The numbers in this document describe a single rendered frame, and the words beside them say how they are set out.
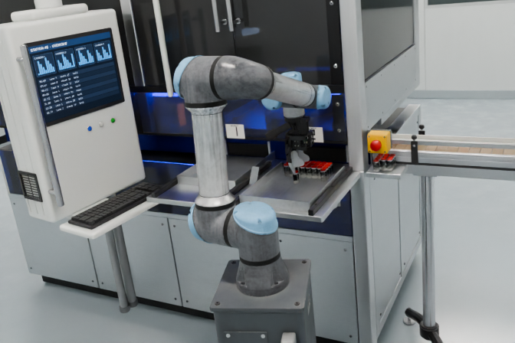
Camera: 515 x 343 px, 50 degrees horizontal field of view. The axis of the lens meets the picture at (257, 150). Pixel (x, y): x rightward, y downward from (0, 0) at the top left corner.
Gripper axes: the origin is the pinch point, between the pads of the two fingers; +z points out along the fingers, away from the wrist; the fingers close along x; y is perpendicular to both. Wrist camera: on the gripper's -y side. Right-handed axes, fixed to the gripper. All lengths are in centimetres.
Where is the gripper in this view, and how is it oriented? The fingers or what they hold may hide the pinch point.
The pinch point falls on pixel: (293, 168)
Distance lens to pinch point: 202.4
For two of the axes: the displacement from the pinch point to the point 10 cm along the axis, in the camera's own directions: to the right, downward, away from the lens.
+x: 4.6, -3.2, 8.3
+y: 8.8, 0.5, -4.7
